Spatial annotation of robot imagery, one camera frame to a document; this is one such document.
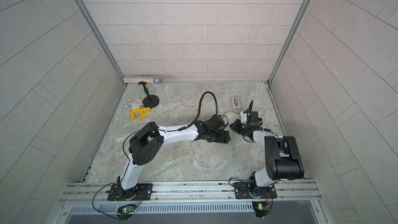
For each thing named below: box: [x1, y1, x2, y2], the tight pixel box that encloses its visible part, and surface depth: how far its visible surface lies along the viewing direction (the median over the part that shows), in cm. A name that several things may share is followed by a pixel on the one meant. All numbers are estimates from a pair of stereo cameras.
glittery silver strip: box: [123, 76, 154, 84], surface depth 90 cm
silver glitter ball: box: [152, 76, 163, 85], surface depth 90 cm
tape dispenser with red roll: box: [232, 95, 241, 112], surface depth 101 cm
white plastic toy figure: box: [124, 98, 144, 110], surface depth 104 cm
